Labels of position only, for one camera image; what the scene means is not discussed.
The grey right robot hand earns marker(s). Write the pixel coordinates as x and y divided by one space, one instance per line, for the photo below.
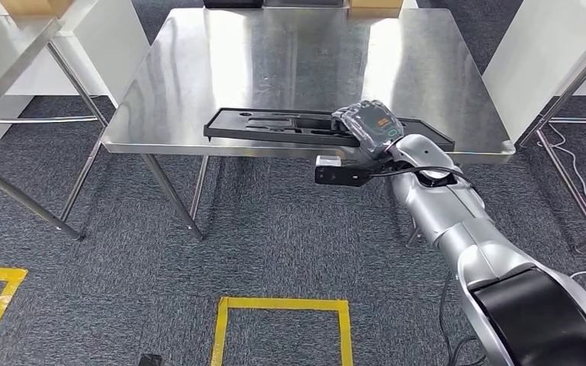
374 126

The black plastic panel part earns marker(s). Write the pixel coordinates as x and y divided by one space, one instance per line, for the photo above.
273 136

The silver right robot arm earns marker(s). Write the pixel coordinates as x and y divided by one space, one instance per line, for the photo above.
439 212

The brown cardboard box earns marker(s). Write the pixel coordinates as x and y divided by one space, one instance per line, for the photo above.
374 6
35 6

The stainless steel table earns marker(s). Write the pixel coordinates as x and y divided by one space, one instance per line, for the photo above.
567 91
0 60
273 60

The white partition panel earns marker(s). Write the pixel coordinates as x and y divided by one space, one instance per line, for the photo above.
535 50
101 60

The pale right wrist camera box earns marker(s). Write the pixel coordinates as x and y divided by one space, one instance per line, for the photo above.
328 160

